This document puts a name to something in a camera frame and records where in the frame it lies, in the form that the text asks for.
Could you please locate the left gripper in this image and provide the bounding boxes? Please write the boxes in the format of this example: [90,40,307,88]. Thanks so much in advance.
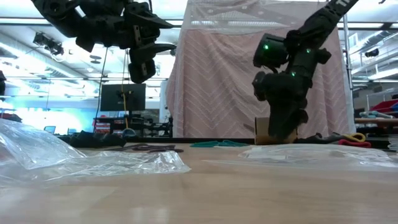
[124,1,178,62]

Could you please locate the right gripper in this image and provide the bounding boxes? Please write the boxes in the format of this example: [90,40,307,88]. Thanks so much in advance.
[269,100,309,139]

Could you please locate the small cardboard box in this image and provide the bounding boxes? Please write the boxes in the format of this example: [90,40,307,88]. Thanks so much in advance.
[254,117,299,146]

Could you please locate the dark grey loop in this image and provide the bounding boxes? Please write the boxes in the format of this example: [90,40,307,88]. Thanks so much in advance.
[297,132,345,146]

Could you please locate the red loop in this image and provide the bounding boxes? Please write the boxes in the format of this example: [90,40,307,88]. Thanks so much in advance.
[338,139,373,149]

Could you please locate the yellow loop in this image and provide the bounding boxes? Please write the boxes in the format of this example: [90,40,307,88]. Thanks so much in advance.
[343,132,368,144]

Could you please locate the black monitor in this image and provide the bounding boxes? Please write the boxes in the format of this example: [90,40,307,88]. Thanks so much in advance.
[99,83,147,112]

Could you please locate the cluttered black workbench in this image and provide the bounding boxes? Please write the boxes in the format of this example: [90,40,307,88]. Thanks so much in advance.
[93,111,174,138]

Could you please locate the red storage bin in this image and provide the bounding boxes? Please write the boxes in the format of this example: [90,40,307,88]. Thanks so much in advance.
[369,98,398,114]

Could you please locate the black ceiling-mounted device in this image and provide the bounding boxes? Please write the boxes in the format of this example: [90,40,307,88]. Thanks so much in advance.
[32,31,65,57]
[364,47,381,58]

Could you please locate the crumpled clear zip bag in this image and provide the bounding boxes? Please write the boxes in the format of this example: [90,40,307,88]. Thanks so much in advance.
[0,118,192,187]

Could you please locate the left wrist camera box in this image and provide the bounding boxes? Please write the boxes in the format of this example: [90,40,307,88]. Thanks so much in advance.
[128,51,157,84]

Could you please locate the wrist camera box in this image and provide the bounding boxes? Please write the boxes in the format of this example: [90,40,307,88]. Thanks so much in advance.
[251,71,270,102]
[128,51,157,84]

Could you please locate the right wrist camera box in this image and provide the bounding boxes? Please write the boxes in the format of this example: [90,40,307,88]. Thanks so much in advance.
[251,71,270,102]

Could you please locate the metal rack frame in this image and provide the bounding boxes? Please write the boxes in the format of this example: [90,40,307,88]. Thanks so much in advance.
[341,12,356,133]

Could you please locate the yellow hanging cable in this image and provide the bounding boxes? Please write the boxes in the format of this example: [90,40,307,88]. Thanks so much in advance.
[122,91,130,129]

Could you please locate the black hanging cable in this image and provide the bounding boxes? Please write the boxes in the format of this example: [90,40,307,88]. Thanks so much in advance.
[94,46,109,133]

